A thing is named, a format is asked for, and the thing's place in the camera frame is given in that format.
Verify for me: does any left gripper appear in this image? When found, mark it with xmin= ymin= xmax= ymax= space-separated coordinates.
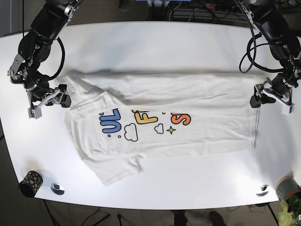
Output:
xmin=250 ymin=84 xmax=293 ymax=115

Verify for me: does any white printed T-shirt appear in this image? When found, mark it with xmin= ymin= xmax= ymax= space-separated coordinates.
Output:
xmin=57 ymin=72 xmax=263 ymax=186

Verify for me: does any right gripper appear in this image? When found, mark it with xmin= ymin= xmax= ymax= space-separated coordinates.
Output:
xmin=27 ymin=85 xmax=71 ymax=119

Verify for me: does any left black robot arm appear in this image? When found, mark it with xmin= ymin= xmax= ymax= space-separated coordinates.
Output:
xmin=235 ymin=0 xmax=301 ymax=115

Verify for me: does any black gold-dotted cup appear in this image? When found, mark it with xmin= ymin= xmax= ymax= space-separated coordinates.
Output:
xmin=18 ymin=171 xmax=43 ymax=198

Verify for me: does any grey plant pot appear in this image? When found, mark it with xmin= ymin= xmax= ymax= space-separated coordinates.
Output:
xmin=275 ymin=176 xmax=301 ymax=201

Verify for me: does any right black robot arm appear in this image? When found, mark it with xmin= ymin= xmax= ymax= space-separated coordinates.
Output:
xmin=8 ymin=0 xmax=82 ymax=119

